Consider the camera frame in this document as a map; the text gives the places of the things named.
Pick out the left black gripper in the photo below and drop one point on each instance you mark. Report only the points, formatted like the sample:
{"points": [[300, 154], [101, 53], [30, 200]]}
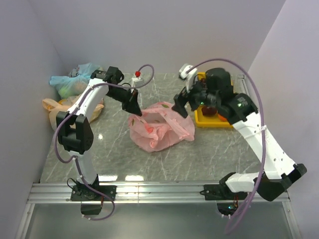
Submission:
{"points": [[131, 105]]}

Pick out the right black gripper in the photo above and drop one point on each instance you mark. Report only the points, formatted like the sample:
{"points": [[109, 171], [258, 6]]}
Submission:
{"points": [[181, 99]]}

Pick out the pink plastic bag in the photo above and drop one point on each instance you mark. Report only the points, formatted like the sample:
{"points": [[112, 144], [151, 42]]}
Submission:
{"points": [[160, 127]]}

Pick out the orange fake fruit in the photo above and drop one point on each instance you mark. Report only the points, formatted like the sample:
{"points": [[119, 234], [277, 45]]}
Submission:
{"points": [[222, 118]]}

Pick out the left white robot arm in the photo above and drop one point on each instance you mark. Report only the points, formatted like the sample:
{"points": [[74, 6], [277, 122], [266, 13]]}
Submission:
{"points": [[74, 132]]}

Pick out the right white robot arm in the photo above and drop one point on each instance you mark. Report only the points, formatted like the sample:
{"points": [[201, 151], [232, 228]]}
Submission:
{"points": [[279, 171]]}

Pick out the dark red fake fruit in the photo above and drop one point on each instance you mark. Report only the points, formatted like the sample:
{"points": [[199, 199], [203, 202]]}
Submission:
{"points": [[208, 111]]}

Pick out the blue tied plastic bag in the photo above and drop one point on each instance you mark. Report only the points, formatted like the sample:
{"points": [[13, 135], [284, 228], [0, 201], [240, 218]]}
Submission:
{"points": [[75, 82]]}

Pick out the orange tied plastic bag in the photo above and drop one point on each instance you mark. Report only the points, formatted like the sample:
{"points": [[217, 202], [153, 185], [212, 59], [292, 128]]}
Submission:
{"points": [[53, 107]]}

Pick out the yellow plastic tray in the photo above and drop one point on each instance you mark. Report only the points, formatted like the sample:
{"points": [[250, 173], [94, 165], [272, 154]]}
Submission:
{"points": [[211, 119]]}

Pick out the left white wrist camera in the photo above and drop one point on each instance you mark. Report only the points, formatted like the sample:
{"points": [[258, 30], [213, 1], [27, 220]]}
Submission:
{"points": [[137, 80]]}

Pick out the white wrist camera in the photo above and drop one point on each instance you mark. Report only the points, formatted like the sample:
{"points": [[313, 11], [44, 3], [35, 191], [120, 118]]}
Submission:
{"points": [[137, 80], [188, 74]]}

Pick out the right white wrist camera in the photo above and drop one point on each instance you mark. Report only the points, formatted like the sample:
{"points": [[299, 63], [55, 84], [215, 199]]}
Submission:
{"points": [[188, 74]]}

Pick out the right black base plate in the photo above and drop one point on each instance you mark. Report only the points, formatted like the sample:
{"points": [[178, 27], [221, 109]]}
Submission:
{"points": [[218, 192]]}

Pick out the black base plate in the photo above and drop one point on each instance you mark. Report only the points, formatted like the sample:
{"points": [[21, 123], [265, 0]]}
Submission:
{"points": [[83, 194], [218, 192]]}

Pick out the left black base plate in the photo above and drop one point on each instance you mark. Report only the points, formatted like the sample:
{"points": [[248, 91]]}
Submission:
{"points": [[83, 194]]}

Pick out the aluminium front rail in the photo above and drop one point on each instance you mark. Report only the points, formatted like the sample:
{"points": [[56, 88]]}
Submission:
{"points": [[138, 192]]}

